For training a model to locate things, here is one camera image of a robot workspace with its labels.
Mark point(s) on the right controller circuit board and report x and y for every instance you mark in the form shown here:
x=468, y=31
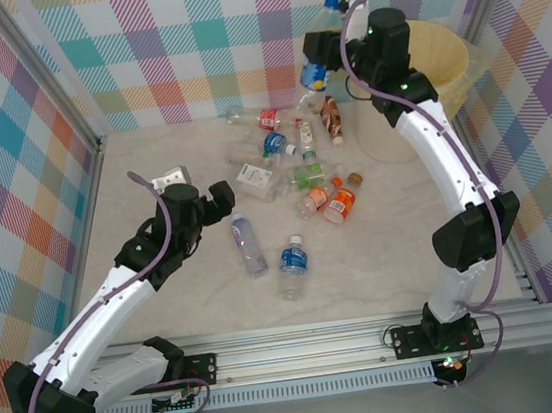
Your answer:
x=451, y=365

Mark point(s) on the aluminium side rail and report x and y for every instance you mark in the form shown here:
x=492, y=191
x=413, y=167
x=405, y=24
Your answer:
x=526, y=281
x=92, y=199

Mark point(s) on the left aluminium frame post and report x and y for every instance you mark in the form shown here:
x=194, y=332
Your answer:
x=52, y=78

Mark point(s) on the small blue label bottle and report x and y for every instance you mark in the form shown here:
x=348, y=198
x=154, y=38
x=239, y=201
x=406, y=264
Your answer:
x=274, y=142

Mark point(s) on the right aluminium side rail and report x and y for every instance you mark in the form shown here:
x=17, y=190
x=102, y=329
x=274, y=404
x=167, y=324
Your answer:
x=526, y=281

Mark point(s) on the brown swirl drink bottle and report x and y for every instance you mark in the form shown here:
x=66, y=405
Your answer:
x=332, y=119

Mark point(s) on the orange bottle brown cap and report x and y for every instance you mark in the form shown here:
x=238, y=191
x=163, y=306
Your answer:
x=341, y=202

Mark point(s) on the controller circuit board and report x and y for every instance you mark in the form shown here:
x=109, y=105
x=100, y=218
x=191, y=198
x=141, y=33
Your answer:
x=179, y=400
x=451, y=365

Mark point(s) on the black mount plate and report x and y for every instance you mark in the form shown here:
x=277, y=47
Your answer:
x=205, y=368
x=408, y=341

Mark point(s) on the left aluminium side rail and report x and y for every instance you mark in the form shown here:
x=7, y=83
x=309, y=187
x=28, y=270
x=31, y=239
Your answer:
x=92, y=199

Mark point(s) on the left controller circuit board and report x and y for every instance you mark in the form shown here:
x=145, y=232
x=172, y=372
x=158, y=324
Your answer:
x=179, y=400

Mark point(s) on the right black mount plate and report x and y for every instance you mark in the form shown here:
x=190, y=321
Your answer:
x=408, y=341

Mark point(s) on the blue cap plastic bottle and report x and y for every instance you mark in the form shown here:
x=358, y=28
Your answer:
x=315, y=78

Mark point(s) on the orange cap clear bottle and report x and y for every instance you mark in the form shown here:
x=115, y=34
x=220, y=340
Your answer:
x=315, y=197

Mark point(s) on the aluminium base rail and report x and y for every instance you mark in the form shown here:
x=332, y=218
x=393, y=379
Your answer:
x=298, y=350

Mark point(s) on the clear bottle green cap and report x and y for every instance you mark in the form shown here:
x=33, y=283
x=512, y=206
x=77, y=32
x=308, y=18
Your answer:
x=255, y=159

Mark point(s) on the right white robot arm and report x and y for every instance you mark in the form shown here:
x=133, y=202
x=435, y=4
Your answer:
x=436, y=156

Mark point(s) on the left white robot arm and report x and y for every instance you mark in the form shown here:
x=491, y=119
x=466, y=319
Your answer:
x=103, y=313

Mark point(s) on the left black mount plate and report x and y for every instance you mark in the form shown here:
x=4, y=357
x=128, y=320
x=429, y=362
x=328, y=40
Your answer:
x=205, y=368

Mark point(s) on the clear bottle purple label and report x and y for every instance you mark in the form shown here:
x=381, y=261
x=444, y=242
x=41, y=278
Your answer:
x=246, y=245

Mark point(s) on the large blue label water bottle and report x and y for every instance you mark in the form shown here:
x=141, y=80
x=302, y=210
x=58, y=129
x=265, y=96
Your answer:
x=293, y=265

